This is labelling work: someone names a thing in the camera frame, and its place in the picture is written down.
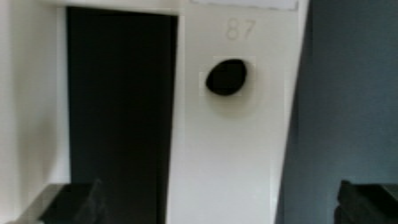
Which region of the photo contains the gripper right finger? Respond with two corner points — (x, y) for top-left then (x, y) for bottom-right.
(334, 180), (398, 224)

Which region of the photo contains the white chair back part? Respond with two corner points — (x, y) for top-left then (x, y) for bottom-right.
(0, 0), (311, 224)

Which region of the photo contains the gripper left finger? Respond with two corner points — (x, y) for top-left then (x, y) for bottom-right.
(39, 181), (108, 224)

